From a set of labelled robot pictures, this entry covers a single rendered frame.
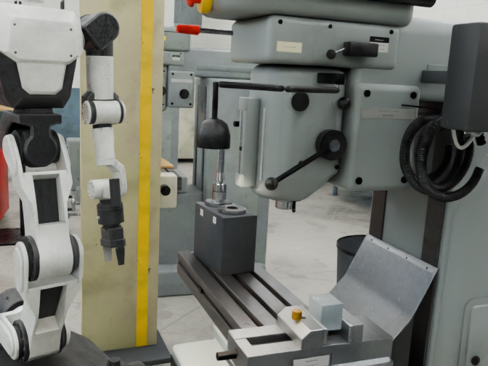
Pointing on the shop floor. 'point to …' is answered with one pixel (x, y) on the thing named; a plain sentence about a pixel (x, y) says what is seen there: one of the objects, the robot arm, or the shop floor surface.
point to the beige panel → (138, 86)
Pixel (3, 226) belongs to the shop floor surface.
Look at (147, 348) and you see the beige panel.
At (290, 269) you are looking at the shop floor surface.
